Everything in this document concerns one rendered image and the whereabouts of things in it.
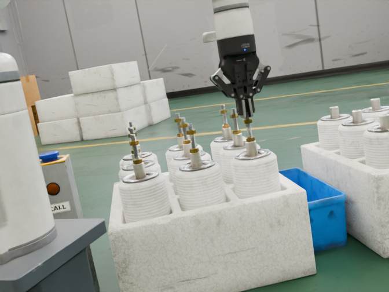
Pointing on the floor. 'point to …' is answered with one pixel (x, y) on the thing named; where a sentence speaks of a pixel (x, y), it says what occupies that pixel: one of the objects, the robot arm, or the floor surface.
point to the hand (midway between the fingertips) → (245, 108)
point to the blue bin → (322, 210)
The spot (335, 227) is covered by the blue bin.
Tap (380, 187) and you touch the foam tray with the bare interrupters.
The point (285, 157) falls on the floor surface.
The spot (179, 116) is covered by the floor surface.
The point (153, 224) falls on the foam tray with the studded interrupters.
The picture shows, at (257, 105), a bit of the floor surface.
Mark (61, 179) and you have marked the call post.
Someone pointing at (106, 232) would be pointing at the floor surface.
